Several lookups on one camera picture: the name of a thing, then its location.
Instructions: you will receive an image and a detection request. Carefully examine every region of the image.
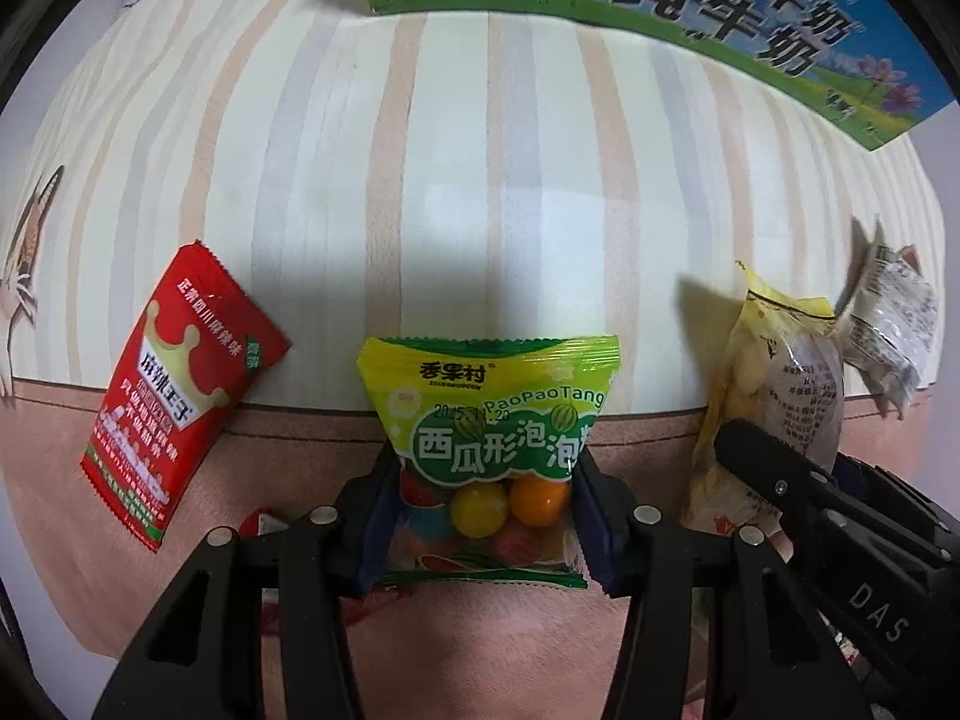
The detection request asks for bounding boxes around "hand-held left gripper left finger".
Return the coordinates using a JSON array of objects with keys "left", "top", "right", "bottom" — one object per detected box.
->
[{"left": 90, "top": 457, "right": 402, "bottom": 720}]

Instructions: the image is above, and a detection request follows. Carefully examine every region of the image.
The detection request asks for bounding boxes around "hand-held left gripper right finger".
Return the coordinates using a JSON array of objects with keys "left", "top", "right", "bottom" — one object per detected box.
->
[{"left": 566, "top": 450, "right": 875, "bottom": 720}]

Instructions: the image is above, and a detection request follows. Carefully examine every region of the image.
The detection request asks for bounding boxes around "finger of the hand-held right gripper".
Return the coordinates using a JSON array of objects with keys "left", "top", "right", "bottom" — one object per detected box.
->
[{"left": 712, "top": 418, "right": 839, "bottom": 535}]

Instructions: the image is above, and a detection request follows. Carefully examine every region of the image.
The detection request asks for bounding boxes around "pale yellow bread packet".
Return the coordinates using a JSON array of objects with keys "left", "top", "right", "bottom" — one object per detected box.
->
[{"left": 679, "top": 261, "right": 847, "bottom": 537}]

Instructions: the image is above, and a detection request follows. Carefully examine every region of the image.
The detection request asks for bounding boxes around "small red snack packet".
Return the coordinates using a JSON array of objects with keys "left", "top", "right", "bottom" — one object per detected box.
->
[{"left": 238, "top": 508, "right": 413, "bottom": 627}]

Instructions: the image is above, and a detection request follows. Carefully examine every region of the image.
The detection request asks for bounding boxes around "green gumball packet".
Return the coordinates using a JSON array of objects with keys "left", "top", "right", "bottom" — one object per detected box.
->
[{"left": 356, "top": 335, "right": 622, "bottom": 592}]

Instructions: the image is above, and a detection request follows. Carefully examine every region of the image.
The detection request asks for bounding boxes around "grey snack packet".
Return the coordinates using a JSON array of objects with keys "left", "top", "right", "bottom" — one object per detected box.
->
[{"left": 836, "top": 216, "right": 940, "bottom": 421}]

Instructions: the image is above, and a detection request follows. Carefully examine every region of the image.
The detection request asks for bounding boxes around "long red crown packet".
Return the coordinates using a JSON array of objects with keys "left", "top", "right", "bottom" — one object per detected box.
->
[{"left": 80, "top": 241, "right": 293, "bottom": 554}]

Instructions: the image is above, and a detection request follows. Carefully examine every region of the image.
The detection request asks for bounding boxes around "printed cardboard box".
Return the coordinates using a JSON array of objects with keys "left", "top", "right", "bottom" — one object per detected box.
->
[{"left": 349, "top": 0, "right": 950, "bottom": 152}]

